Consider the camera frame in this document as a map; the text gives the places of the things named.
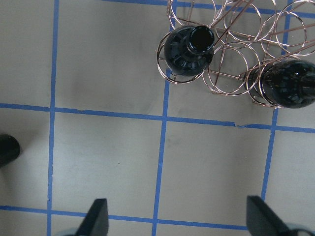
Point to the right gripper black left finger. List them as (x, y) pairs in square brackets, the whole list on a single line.
[(96, 222)]

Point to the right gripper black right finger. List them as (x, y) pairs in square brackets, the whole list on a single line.
[(261, 220)]

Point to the dark wine bottle at right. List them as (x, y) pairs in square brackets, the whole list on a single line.
[(286, 83)]

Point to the dark wine bottle, open neck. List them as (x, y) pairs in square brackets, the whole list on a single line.
[(189, 50)]

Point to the black rounded object at left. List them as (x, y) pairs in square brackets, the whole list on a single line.
[(9, 149)]

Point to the copper wire bottle rack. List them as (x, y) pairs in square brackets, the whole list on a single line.
[(246, 39)]

